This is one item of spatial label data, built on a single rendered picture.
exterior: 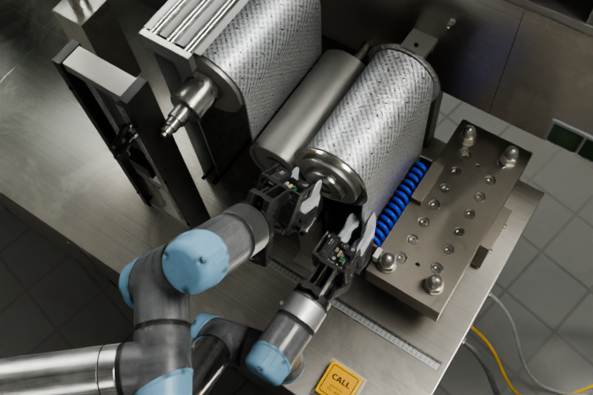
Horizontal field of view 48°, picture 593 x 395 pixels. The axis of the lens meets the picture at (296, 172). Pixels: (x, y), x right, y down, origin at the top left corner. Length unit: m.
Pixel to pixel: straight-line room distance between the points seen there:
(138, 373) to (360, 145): 0.50
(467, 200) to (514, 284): 1.10
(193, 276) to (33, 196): 0.89
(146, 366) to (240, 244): 0.19
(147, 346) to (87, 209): 0.75
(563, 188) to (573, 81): 1.47
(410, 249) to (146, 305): 0.59
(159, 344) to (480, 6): 0.72
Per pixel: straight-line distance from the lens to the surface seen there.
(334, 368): 1.36
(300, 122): 1.21
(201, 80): 1.12
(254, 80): 1.13
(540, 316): 2.43
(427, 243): 1.33
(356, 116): 1.12
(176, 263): 0.85
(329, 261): 1.19
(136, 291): 0.94
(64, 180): 1.66
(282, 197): 0.97
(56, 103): 1.79
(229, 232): 0.87
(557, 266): 2.51
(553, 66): 1.18
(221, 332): 1.26
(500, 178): 1.41
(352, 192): 1.11
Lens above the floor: 2.26
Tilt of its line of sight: 62 degrees down
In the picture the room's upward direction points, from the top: 9 degrees counter-clockwise
